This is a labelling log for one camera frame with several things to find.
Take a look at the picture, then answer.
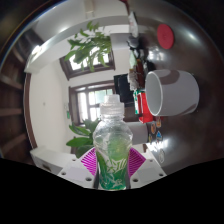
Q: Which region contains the clear green-labelled drink bottle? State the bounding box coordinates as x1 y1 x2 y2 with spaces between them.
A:
92 94 134 192

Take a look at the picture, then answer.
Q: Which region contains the wooden framed window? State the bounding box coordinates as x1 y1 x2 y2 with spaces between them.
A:
59 49 116 81
68 79 117 127

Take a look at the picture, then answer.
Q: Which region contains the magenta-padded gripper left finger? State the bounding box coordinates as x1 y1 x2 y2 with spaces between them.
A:
57 147 99 190

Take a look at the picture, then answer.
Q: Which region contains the green potted plant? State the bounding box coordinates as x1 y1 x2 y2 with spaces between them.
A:
65 118 150 158
64 21 132 73

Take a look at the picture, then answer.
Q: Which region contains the red box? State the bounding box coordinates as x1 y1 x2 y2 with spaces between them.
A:
134 90 154 125

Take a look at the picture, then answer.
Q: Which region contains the flat round red coaster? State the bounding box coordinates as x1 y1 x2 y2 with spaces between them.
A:
156 23 176 51

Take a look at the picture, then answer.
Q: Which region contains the white mug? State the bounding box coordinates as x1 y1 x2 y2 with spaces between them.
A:
144 69 201 118

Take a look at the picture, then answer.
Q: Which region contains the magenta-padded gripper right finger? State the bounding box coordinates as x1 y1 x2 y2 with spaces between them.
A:
126 147 167 190

